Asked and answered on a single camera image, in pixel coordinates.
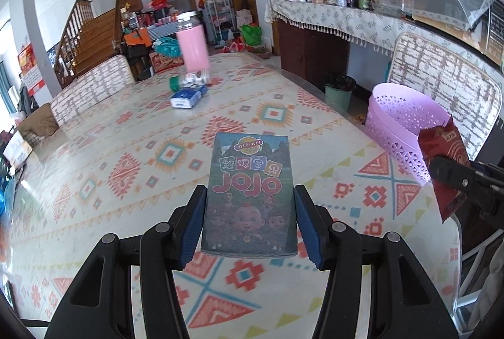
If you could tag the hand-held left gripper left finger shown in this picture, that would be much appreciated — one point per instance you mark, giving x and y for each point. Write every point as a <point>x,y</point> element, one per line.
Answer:
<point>193,232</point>

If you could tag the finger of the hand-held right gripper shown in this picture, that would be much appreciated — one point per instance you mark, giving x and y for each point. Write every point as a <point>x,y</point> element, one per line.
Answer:
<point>453,171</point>

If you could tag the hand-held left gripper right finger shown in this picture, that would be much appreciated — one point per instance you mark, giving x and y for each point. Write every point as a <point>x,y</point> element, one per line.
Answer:
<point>309,232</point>

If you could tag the red snack packet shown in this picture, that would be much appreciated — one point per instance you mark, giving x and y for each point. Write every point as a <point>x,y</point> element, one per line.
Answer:
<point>445,142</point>

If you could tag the lilac plastic basket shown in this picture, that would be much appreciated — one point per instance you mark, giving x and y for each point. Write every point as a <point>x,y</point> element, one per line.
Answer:
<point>393,134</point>

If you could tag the cartoon card box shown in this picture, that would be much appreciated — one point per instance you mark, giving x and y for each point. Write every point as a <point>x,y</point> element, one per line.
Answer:
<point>248,185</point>

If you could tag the patterned fabric chair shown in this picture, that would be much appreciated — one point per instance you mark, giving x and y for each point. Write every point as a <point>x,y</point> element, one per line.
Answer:
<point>90,91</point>
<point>441,63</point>

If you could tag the blue white tissue pack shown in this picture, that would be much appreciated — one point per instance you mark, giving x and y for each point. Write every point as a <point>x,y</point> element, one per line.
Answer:
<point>187,98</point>

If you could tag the green bin black liner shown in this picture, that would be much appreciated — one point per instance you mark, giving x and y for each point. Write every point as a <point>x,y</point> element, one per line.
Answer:
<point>338,99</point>

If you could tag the green capped bottle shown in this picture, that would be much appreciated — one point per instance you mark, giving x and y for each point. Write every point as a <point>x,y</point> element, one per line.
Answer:
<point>175,82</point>

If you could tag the leaf print table runner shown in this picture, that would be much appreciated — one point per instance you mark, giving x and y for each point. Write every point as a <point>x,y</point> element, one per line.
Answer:
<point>354,18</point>

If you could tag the pink thermos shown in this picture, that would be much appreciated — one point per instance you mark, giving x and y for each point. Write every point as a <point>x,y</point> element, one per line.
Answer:
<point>193,48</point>

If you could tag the dark wooden sideboard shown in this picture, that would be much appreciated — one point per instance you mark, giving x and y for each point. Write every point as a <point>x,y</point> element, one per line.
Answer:
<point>311,48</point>

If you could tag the brown cushion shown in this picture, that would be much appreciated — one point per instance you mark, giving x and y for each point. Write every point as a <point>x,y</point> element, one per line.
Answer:
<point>39,124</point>

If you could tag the white tissue box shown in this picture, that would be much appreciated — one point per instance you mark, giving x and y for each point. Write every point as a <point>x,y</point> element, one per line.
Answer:
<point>17,150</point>

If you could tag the green bag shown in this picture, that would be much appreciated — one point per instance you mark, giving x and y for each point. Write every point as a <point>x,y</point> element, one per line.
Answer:
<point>252,34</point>

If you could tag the metal rack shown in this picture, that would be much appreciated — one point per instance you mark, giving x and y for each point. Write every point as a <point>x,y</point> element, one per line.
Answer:
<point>218,20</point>

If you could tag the wooden staircase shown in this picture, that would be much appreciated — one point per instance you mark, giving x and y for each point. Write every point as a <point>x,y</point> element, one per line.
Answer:
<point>94,36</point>

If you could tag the red wall calendar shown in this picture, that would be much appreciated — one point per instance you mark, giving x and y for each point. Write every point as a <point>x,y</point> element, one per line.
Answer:
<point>30,67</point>

